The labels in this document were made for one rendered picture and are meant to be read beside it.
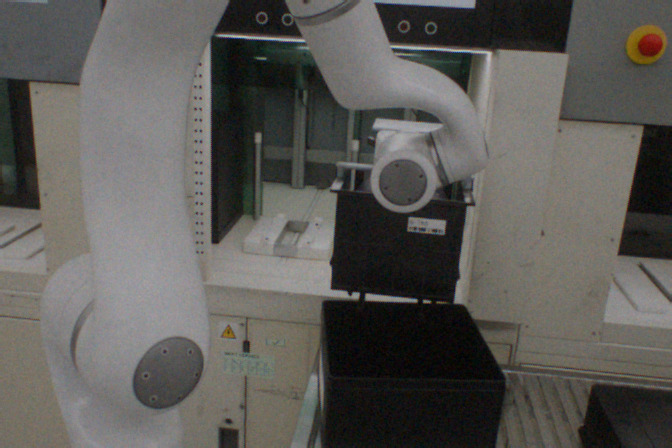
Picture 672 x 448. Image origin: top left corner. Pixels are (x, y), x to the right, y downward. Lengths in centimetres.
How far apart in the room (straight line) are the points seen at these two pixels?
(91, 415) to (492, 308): 85
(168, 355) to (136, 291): 7
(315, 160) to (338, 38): 151
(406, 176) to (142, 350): 39
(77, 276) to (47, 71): 80
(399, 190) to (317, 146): 142
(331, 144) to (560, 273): 107
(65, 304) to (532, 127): 87
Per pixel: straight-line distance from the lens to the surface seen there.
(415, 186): 83
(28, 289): 165
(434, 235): 107
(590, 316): 145
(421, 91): 79
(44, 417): 179
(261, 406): 157
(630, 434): 114
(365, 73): 76
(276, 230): 169
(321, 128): 222
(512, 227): 130
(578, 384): 145
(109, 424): 75
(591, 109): 132
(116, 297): 61
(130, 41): 59
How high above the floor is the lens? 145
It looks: 18 degrees down
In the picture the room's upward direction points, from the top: 3 degrees clockwise
